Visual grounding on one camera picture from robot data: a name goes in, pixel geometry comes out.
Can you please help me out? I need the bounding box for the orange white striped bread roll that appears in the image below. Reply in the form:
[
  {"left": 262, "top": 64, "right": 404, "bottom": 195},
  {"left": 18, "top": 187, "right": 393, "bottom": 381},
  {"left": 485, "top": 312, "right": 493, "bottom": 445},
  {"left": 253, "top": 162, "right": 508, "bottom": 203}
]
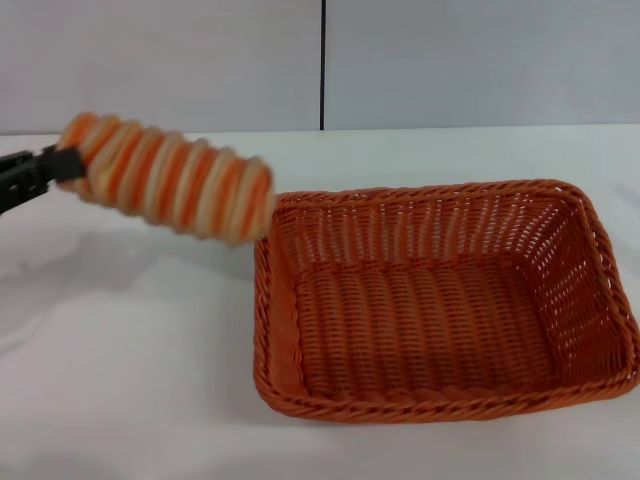
[{"left": 58, "top": 111, "right": 279, "bottom": 248}]

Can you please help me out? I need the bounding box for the orange woven rectangular basket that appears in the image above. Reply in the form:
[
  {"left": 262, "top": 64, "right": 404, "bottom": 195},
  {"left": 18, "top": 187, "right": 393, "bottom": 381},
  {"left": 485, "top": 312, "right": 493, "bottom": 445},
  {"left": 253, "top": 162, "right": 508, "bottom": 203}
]
[{"left": 253, "top": 177, "right": 640, "bottom": 426}]

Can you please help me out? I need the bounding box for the black wall seam strip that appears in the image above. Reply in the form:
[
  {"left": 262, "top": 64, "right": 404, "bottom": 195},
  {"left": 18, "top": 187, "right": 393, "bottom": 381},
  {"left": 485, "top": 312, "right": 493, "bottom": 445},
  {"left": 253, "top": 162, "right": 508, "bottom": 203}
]
[{"left": 318, "top": 0, "right": 328, "bottom": 132}]

